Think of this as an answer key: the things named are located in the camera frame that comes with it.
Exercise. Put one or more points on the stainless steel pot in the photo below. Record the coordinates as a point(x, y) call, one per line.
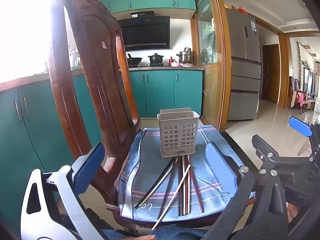
point(185, 56)

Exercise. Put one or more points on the person's blue jeans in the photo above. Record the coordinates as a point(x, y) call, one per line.
point(175, 233)

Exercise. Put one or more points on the black wok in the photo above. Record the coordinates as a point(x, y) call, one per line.
point(135, 60)

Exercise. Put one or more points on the black range hood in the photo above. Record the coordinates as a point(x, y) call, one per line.
point(147, 35)

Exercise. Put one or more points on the blue striped cloth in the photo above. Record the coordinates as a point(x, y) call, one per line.
point(150, 155)

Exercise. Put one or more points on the white plastic utensil basket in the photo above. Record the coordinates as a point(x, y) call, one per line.
point(170, 122)

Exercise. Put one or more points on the carved wooden chair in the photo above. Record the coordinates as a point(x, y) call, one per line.
point(100, 67)

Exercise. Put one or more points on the grey kitchen countertop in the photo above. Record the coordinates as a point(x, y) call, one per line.
point(25, 78)

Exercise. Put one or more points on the dark red chopstick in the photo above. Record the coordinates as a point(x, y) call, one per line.
point(188, 200)
point(197, 195)

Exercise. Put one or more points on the wood-framed glass door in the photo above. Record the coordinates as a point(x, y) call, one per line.
point(210, 55)

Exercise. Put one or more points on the beige chopstick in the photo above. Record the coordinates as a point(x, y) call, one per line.
point(171, 197)
point(148, 194)
point(184, 200)

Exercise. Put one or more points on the wooden dining chair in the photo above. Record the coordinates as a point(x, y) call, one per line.
point(301, 97)

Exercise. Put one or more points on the black cooking pot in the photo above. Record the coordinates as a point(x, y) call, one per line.
point(156, 59)

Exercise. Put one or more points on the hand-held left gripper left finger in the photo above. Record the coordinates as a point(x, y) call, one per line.
point(88, 162)

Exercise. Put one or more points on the brown wooden door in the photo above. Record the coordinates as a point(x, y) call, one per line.
point(271, 75)

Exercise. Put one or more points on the grey refrigerator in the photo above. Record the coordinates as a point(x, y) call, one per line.
point(242, 80)

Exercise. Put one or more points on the pink bowl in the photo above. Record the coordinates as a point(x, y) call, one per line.
point(175, 64)

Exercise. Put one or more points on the white dish rack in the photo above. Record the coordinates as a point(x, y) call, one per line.
point(75, 57)

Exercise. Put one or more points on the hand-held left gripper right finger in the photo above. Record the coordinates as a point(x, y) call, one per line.
point(221, 165)

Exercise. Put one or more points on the black chopstick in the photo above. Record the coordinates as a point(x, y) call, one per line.
point(179, 205)
point(162, 173)
point(166, 192)

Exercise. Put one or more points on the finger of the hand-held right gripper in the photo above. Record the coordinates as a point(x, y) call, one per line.
point(300, 126)
point(265, 147)

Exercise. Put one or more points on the wooden doorway frame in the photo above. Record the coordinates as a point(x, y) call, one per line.
point(283, 67)

